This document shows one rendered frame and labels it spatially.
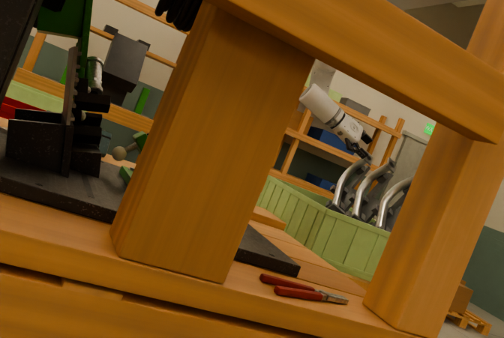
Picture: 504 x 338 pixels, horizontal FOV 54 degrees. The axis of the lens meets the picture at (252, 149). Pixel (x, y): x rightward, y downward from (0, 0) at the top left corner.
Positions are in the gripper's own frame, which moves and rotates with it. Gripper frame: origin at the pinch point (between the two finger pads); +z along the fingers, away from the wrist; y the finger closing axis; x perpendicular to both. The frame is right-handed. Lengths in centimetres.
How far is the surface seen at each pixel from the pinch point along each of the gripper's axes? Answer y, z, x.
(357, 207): -18.0, 10.3, 9.8
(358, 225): -40.5, 3.5, -3.3
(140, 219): -119, -58, -49
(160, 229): -118, -55, -49
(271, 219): -68, -26, -8
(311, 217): -41.2, -7.4, 6.6
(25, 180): -116, -71, -35
